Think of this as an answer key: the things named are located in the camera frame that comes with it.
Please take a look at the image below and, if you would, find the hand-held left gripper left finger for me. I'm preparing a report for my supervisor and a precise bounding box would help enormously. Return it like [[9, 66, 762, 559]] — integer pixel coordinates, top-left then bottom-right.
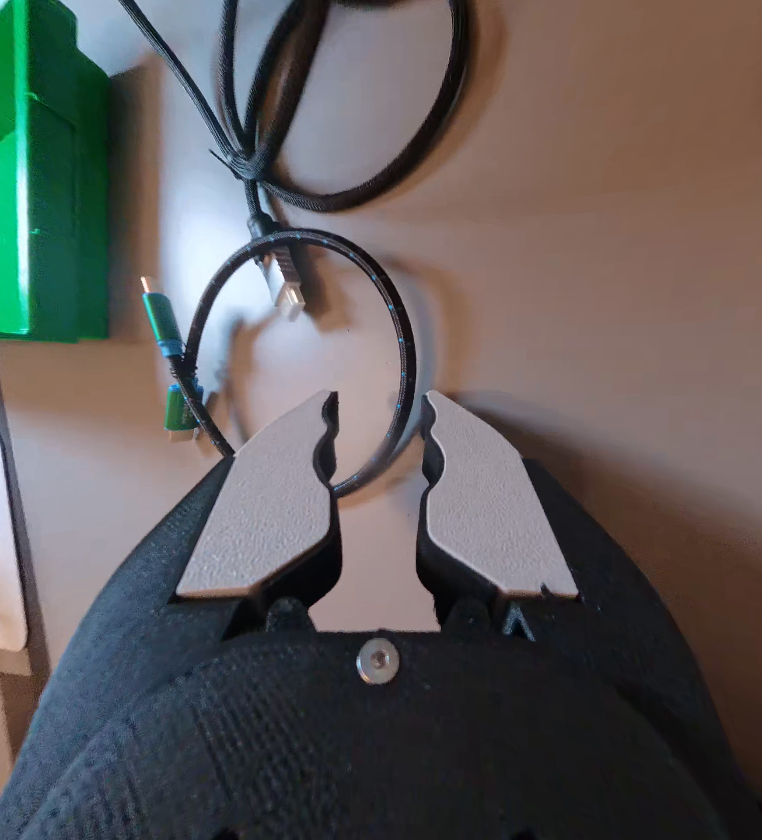
[[176, 389, 342, 621]]

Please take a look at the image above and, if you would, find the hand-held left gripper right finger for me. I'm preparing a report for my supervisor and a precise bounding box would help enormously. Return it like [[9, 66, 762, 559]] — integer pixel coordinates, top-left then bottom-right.
[[414, 389, 582, 623]]

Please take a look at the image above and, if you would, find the thick black braided cable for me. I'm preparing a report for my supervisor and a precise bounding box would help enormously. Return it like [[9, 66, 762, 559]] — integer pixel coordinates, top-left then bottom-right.
[[116, 0, 473, 325]]

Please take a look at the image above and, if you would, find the blue-speckled black hdmi cable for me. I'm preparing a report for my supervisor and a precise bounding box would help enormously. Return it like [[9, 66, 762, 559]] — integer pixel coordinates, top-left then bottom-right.
[[141, 224, 419, 499]]

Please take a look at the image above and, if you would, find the green plastic bin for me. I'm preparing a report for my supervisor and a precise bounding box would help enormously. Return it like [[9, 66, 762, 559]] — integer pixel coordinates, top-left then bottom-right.
[[0, 0, 110, 344]]

